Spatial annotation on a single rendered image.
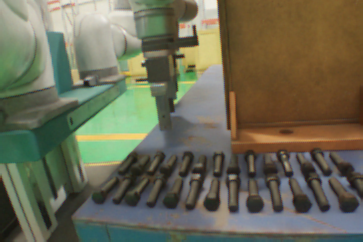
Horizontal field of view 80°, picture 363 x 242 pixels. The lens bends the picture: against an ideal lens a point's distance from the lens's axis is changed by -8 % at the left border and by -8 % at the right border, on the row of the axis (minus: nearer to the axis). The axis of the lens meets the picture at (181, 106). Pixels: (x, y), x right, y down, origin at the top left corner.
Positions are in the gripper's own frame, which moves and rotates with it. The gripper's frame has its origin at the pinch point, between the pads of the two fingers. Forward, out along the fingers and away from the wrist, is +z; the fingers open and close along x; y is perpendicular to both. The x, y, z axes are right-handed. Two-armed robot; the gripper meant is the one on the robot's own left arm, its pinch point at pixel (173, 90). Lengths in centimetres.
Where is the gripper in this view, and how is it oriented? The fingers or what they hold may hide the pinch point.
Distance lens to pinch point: 83.0
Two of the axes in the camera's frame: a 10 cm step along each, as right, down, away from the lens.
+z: 1.2, 9.6, 2.5
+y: 9.9, -1.1, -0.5
